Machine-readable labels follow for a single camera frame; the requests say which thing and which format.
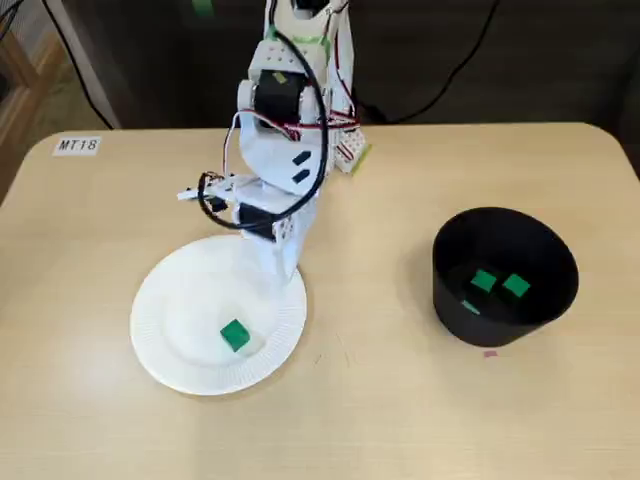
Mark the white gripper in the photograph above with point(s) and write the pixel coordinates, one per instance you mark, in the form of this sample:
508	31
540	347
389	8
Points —
280	231

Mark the green cube block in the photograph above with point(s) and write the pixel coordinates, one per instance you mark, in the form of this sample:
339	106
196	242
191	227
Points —
483	280
470	306
516	286
234	335

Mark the white paper plate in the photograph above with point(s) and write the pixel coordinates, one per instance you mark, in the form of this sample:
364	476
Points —
180	310

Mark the black pot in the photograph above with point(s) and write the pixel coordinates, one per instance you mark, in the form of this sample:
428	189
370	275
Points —
500	327

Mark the yellow-green tape strip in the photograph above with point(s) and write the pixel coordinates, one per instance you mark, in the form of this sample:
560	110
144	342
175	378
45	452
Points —
364	160

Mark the small pink tape mark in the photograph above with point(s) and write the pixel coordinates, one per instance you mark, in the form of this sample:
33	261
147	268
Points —
491	354

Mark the white MT18 label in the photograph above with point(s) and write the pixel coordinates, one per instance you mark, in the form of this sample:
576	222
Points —
77	145

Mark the green tape piece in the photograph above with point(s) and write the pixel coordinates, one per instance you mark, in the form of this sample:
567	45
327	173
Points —
204	7

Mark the white wrist camera plate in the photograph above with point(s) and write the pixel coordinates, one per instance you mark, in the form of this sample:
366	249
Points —
192	194

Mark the grey white post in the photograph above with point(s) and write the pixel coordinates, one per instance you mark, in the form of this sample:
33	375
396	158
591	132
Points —
85	65

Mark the wooden furniture frame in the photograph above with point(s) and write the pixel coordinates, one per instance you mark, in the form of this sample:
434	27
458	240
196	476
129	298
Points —
30	100

